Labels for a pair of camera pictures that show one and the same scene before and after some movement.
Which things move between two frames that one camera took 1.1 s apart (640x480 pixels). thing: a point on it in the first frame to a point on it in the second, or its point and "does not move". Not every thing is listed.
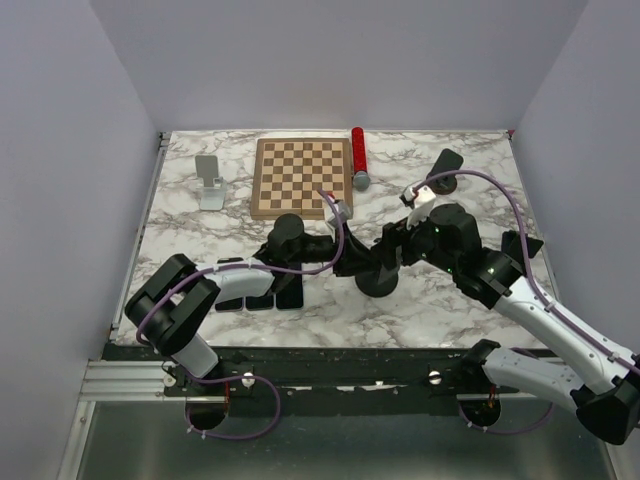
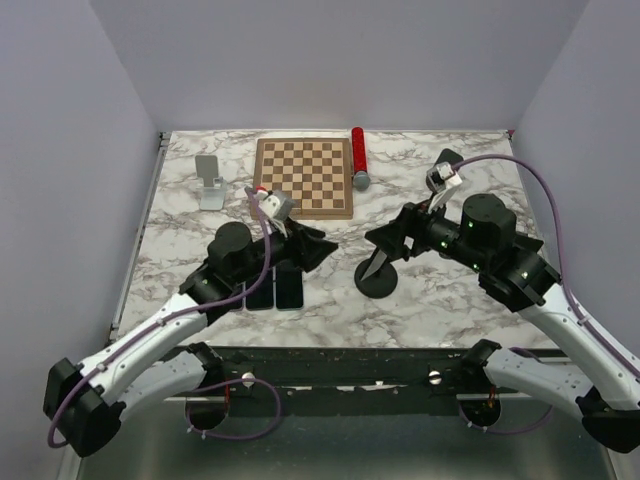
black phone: [265, 302] does not move
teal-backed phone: [289, 290] does not move
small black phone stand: [444, 185] to [447, 156]
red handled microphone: [361, 178] does not move
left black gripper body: [342, 266] to [284, 249]
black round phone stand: [378, 284] does not move
